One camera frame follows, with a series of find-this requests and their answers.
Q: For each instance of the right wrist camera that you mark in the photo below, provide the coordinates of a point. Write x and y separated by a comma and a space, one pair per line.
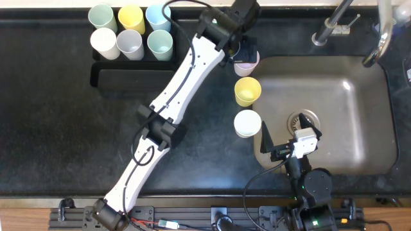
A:
305, 142

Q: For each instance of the yellow cup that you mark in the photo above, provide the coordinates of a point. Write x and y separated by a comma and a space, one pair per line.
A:
247, 91
130, 16

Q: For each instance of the steel tap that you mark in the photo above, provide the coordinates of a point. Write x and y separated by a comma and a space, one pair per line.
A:
322, 33

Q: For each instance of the blue cup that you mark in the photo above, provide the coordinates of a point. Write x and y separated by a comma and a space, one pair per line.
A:
154, 17

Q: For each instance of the black tray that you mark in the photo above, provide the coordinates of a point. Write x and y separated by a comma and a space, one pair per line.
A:
135, 78

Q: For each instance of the grey cup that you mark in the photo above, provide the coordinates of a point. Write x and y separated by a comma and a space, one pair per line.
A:
129, 41

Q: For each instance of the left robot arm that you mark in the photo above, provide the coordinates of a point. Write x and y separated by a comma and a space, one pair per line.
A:
180, 93

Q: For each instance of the green cup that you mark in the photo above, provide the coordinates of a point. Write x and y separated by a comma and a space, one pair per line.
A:
159, 41
101, 16

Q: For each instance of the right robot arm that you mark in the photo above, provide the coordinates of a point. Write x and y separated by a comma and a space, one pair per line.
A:
318, 186

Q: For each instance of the steel sink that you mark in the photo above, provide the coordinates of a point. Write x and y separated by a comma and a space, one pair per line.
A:
353, 112

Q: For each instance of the pink cup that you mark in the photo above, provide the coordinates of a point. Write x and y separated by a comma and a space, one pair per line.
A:
244, 70

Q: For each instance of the mounting rail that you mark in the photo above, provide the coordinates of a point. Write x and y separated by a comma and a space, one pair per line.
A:
186, 215

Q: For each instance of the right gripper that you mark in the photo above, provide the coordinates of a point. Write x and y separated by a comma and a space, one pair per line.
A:
281, 151

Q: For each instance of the white cup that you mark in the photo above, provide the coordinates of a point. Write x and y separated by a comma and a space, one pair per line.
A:
247, 123
102, 40

